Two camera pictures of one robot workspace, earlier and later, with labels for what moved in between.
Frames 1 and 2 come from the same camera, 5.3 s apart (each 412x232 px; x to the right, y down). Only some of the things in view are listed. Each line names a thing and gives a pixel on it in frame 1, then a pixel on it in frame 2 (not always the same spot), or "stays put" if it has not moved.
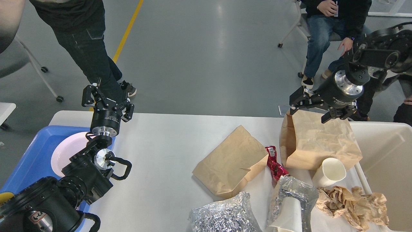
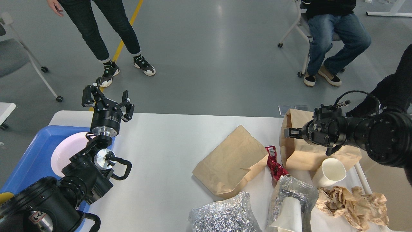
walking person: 81,24 → 81,14
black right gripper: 337,90 → 329,127
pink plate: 69,147 stays put
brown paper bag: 237,157 stays put
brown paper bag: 304,140 stays put
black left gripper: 106,118 stays put
